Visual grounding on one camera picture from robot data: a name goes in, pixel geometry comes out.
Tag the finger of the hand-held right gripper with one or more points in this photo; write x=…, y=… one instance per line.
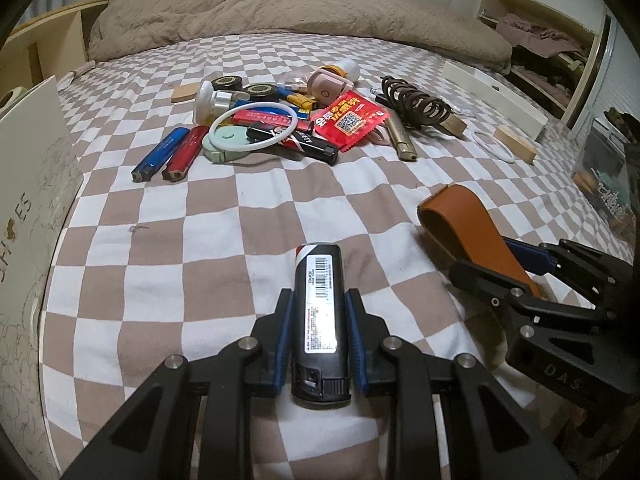
x=480, y=277
x=530, y=255

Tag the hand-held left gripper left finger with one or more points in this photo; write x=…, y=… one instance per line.
x=281, y=355

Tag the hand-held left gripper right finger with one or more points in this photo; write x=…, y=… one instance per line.
x=356, y=345

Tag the black lighter barcode label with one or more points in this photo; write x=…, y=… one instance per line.
x=317, y=320

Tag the white cardboard box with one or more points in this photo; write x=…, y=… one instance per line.
x=30, y=260

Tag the clear plastic container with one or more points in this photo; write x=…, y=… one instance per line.
x=600, y=155

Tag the rounded wooden block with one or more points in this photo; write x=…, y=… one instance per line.
x=515, y=146

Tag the wooden brush block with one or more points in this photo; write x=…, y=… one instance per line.
x=455, y=125

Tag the wooden closet shelf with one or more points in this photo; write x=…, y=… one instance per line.
x=575, y=106

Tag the gold pen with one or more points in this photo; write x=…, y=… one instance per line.
x=400, y=141

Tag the dark rounded object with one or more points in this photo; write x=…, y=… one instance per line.
x=622, y=122

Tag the white shallow tray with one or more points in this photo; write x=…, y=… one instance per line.
x=500, y=92

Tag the pink hair clip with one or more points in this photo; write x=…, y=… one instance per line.
x=380, y=135

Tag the dark clothes pile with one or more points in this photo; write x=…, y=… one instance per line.
x=545, y=80

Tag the black lighter red white print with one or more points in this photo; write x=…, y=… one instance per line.
x=312, y=149

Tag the red printed snack packet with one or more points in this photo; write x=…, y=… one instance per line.
x=350, y=120

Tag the white slatted closet door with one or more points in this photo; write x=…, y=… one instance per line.
x=620, y=60

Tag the round green mirror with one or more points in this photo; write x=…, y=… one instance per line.
x=225, y=142

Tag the black lighter white stripe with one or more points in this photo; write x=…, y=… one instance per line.
x=270, y=132

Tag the blue lighter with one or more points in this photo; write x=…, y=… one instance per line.
x=160, y=155

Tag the pink plastic case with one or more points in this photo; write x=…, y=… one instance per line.
x=327, y=87

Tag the gold metallic tube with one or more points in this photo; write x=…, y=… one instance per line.
x=302, y=102

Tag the white bottle orange cap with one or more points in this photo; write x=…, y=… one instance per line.
x=345, y=69

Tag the blue metallic tube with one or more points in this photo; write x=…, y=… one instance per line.
x=287, y=94

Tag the white round plastic holder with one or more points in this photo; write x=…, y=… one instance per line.
x=212, y=102

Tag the black tape roll gold label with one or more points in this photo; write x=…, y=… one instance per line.
x=262, y=91
x=227, y=83

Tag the light wooden square coaster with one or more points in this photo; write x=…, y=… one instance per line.
x=184, y=92

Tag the beige blanket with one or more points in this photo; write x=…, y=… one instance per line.
x=275, y=20

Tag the wooden bedside shelf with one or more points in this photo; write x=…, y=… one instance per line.
x=65, y=25

